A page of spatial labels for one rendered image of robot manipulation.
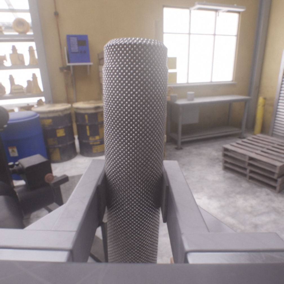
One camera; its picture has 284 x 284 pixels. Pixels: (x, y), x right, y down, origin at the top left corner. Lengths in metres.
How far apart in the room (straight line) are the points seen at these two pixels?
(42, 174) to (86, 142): 1.79
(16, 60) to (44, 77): 3.75
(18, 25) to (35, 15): 3.75
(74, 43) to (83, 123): 1.74
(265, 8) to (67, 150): 5.90
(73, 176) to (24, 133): 0.88
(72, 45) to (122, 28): 1.18
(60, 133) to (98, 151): 0.68
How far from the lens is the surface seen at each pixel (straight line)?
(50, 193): 1.96
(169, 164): 0.15
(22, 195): 1.93
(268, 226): 3.12
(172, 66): 5.51
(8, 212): 1.58
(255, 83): 6.79
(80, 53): 4.55
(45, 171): 1.89
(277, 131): 6.57
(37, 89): 8.34
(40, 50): 4.64
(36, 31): 4.68
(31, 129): 3.14
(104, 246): 2.15
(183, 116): 4.94
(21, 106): 8.98
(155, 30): 3.80
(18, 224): 1.47
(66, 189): 3.27
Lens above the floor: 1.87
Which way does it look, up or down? 20 degrees down
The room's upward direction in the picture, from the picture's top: 2 degrees counter-clockwise
